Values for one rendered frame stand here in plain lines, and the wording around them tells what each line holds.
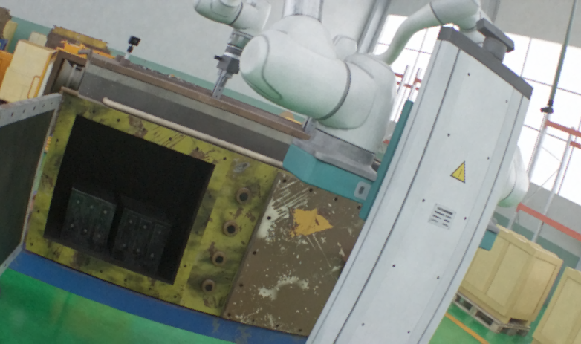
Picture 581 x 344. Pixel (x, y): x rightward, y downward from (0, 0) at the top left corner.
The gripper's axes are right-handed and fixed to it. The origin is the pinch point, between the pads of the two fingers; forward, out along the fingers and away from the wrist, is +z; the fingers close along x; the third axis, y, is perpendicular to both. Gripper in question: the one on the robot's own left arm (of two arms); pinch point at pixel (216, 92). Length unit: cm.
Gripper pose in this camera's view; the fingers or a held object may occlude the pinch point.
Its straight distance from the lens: 204.2
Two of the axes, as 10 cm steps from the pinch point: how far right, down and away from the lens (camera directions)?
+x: 3.8, 2.7, -8.9
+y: -8.4, -3.0, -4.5
